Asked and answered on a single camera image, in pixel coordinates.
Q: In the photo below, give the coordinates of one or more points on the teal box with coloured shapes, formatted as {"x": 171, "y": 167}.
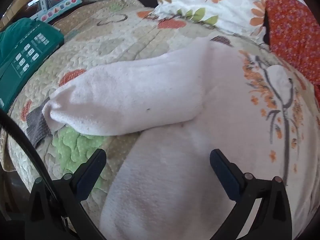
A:
{"x": 62, "y": 6}

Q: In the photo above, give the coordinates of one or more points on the pale pink sweater grey cuffs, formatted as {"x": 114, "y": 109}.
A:
{"x": 155, "y": 97}

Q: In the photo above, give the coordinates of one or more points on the green cardboard box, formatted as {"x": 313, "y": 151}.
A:
{"x": 22, "y": 55}

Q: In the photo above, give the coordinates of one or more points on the red floral cloth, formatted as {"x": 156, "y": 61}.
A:
{"x": 292, "y": 35}

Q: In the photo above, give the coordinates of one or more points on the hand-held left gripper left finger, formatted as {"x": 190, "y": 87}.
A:
{"x": 91, "y": 171}

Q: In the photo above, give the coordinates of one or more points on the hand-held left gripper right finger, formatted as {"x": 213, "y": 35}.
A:
{"x": 225, "y": 177}

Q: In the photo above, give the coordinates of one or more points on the quilted heart pattern blanket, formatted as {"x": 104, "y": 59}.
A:
{"x": 82, "y": 50}

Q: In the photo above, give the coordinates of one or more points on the white floral pillow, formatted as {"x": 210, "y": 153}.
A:
{"x": 225, "y": 7}

